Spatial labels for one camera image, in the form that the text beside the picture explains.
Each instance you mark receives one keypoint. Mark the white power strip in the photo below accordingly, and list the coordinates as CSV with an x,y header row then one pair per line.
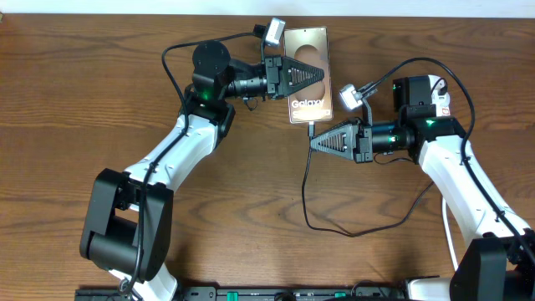
x,y
439,95

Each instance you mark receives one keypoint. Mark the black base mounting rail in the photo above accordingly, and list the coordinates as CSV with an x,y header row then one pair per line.
x,y
363,291

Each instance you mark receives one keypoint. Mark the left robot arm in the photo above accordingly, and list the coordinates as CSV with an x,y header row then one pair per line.
x,y
127,229

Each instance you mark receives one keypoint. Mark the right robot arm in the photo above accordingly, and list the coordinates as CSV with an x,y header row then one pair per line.
x,y
496,265

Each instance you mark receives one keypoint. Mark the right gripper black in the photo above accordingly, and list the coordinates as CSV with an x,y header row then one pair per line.
x,y
355,141

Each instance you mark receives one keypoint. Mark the black USB charger plug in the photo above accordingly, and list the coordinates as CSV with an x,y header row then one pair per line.
x,y
442,90

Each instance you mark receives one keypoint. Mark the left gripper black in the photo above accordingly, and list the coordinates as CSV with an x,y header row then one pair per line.
x,y
284,71

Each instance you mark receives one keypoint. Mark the Galaxy smartphone with bronze screen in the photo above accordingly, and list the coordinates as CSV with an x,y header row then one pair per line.
x,y
310,46

